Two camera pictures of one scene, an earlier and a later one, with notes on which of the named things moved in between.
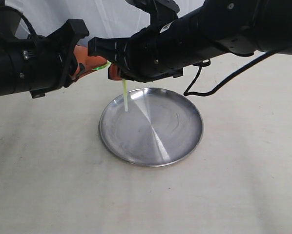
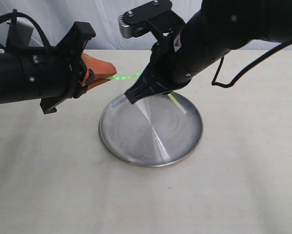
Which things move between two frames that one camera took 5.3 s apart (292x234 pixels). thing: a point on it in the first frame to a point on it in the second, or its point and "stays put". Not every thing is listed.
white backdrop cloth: x=107 y=18 stays put
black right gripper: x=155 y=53 to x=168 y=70
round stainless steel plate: x=160 y=127 stays put
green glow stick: x=124 y=82 to x=126 y=76
